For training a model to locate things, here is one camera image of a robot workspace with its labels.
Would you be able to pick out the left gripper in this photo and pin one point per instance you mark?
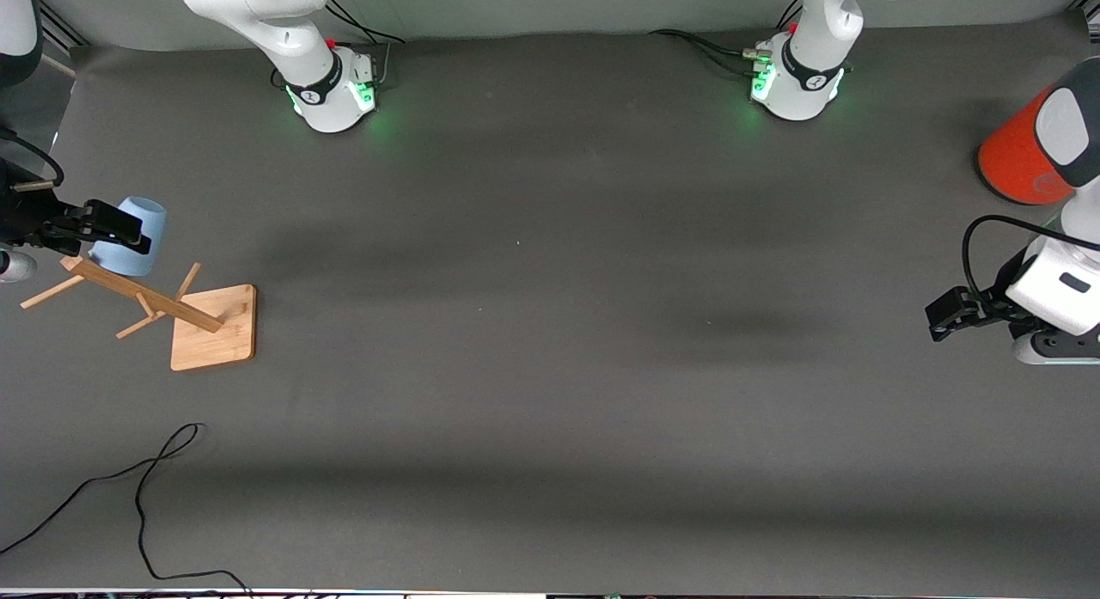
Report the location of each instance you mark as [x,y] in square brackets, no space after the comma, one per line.
[994,302]

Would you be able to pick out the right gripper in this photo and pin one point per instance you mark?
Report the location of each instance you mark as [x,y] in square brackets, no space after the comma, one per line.
[26,214]

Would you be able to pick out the light blue plastic cup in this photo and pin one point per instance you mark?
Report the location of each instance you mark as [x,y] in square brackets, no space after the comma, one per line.
[155,225]

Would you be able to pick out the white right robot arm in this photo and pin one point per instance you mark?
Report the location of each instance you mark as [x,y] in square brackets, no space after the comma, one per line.
[335,92]

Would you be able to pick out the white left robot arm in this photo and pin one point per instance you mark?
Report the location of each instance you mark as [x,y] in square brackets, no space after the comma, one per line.
[803,92]

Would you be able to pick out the wooden cup rack stand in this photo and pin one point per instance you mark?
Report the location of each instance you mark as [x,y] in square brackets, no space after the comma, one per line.
[215,333]

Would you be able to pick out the orange conical container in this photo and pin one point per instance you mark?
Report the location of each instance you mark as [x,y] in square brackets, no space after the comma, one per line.
[1014,161]

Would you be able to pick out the aluminium frame rail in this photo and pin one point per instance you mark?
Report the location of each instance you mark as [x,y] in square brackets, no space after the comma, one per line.
[64,32]
[1091,19]

